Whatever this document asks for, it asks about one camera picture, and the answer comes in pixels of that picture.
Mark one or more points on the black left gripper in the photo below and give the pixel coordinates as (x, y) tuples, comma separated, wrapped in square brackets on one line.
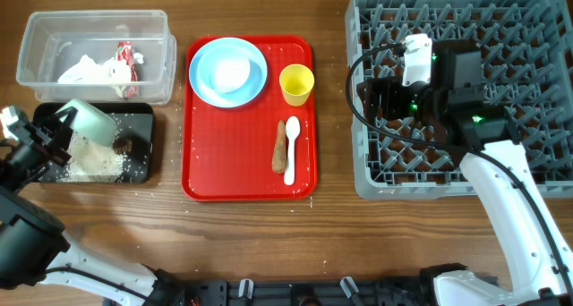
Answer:
[(43, 129)]

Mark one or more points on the white rice pile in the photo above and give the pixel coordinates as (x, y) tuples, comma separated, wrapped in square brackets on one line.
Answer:
[(91, 162)]

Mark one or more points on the red snack wrapper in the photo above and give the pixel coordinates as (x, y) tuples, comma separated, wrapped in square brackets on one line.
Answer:
[(125, 70)]

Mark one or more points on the crumpled white tissue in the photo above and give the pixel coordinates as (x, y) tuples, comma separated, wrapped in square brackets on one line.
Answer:
[(87, 71)]

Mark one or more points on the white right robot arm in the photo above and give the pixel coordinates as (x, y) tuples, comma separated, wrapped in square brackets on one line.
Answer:
[(441, 86)]

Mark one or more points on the brown food scrap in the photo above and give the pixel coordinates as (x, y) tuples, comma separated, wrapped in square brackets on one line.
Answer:
[(123, 146)]

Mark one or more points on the black waste tray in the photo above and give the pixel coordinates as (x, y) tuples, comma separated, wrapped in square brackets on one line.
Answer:
[(135, 121)]

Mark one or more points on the brown food stick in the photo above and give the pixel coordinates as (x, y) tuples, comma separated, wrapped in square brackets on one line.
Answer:
[(279, 158)]

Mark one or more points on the grey dishwasher rack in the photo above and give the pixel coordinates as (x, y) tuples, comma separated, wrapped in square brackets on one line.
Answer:
[(526, 47)]

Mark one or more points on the yellow plastic cup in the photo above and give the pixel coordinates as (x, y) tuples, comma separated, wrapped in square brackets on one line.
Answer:
[(296, 82)]

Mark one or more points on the green bowl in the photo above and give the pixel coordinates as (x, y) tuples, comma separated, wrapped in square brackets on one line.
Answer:
[(92, 123)]

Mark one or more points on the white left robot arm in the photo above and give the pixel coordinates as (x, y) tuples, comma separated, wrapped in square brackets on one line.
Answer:
[(35, 248)]

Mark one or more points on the clear plastic bin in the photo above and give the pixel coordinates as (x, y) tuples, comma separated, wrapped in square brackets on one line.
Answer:
[(55, 41)]

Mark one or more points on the light blue plate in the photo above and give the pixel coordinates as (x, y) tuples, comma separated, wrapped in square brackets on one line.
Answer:
[(202, 64)]

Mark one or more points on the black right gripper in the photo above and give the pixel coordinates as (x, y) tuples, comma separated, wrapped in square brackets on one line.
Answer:
[(391, 88)]

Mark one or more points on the white plastic spoon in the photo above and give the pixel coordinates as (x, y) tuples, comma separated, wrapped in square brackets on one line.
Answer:
[(293, 129)]

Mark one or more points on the light blue bowl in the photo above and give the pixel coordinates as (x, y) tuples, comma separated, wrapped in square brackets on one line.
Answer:
[(230, 74)]

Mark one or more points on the red plastic tray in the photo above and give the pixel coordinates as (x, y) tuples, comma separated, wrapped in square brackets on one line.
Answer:
[(226, 152)]

